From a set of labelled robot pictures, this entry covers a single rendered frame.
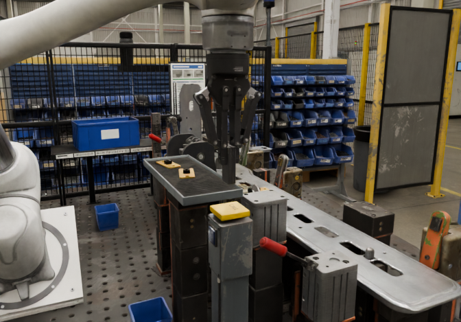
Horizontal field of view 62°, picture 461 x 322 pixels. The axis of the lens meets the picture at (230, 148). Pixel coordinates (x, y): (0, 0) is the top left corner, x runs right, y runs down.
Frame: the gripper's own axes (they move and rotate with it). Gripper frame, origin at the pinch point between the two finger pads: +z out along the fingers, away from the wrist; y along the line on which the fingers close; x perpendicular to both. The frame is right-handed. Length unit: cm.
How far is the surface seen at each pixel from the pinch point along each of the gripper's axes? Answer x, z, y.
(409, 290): -16.9, 25.0, 30.8
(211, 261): 1.6, 20.1, -3.2
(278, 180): 54, 24, 45
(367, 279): -10.2, 25.0, 26.5
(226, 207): 1.0, 8.8, 0.0
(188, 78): 151, -11, 43
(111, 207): 117, 47, -8
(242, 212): -2.6, 9.0, 1.6
